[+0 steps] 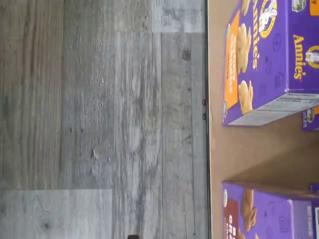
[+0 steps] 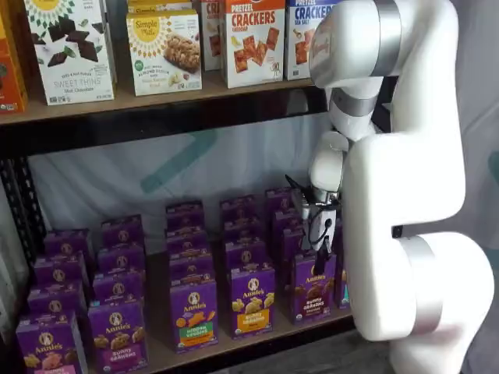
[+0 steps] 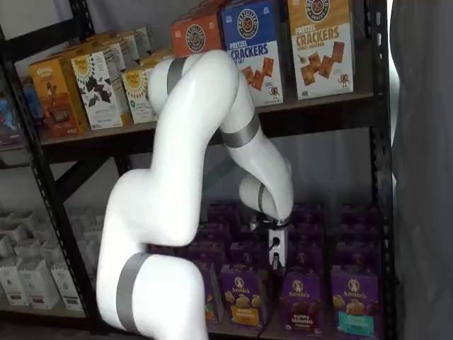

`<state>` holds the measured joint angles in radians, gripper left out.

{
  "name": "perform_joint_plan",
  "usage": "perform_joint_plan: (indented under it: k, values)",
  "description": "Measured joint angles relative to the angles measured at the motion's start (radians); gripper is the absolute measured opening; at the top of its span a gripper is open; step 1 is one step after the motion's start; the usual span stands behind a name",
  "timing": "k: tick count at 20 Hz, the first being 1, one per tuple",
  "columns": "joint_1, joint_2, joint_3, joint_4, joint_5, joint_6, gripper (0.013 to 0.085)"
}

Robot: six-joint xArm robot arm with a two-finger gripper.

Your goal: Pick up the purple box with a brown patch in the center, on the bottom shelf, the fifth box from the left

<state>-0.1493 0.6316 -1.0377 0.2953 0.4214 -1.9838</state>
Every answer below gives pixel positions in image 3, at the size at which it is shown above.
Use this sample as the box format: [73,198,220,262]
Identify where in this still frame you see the purple box teal patch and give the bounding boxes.
[330,271,382,340]

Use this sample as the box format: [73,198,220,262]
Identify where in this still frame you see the dark wooden shelf board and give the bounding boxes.
[37,91,385,152]

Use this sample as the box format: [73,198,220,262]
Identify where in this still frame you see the blue pretzel cracker box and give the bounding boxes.
[217,0,285,108]

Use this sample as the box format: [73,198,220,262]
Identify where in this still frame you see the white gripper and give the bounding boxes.
[268,227,290,276]

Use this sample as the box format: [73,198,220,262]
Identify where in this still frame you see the black metal shelving rack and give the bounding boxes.
[0,0,396,340]

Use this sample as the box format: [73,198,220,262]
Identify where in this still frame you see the purple box orange patch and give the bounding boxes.
[219,264,267,329]

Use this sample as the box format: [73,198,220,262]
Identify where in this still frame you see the tan pretzel cracker box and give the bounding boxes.
[287,0,355,101]

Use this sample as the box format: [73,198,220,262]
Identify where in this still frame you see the purple box brown patch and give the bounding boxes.
[278,270,329,336]

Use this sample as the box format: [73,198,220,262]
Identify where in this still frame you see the white box green label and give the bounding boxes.
[121,66,159,125]

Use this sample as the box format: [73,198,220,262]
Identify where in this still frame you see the blue snack bag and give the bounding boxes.
[0,94,23,147]

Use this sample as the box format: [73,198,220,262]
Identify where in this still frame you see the white Simple Mills box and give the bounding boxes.
[133,23,156,60]

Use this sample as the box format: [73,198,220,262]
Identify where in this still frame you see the white carton box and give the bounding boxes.
[17,259,60,310]
[0,263,30,307]
[50,261,86,313]

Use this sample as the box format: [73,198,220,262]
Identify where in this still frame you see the orange Simple Mills box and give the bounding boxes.
[28,55,88,138]

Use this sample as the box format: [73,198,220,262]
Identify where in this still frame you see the grey fabric curtain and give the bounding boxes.
[390,0,453,340]

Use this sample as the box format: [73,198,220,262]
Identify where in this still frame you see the white box dark chips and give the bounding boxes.
[70,47,124,130]

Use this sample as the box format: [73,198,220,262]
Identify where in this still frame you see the purple box green patch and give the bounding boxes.
[202,261,224,324]

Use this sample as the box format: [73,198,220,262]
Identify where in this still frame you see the yellow Simple Mills box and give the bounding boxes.
[140,47,175,71]
[84,30,137,74]

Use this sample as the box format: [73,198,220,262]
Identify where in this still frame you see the purple Annie's box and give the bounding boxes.
[292,243,326,274]
[339,204,382,245]
[228,239,265,268]
[335,239,380,276]

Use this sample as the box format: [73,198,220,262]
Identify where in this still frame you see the orange pretzel cracker box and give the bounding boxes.
[170,13,224,58]

